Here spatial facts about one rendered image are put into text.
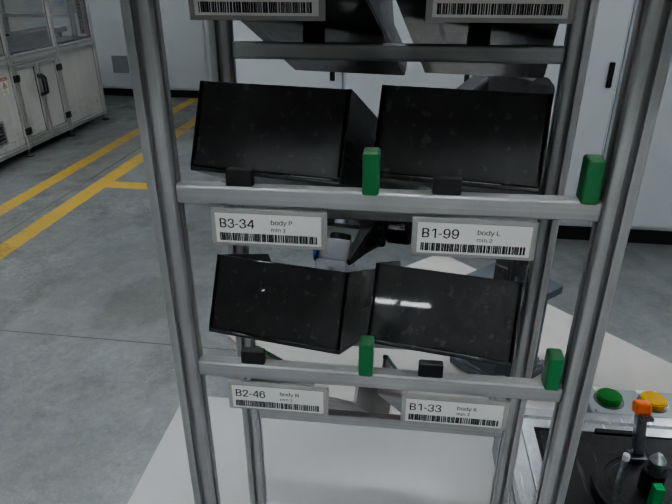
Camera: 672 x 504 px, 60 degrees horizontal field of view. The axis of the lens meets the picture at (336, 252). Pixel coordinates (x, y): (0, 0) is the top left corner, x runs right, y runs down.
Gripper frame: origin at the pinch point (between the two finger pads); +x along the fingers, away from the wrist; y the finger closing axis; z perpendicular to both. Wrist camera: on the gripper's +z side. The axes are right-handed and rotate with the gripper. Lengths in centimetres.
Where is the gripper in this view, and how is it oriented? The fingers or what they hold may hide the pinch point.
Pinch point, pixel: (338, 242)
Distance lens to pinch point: 81.3
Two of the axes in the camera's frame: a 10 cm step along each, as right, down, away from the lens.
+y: 9.6, 1.2, -2.7
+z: -1.1, -7.1, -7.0
